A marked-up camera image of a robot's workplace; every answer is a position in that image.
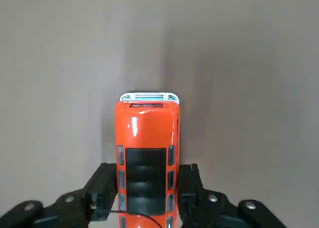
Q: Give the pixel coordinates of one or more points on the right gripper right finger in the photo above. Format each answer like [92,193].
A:
[211,208]

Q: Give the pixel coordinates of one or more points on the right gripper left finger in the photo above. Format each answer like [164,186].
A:
[74,205]

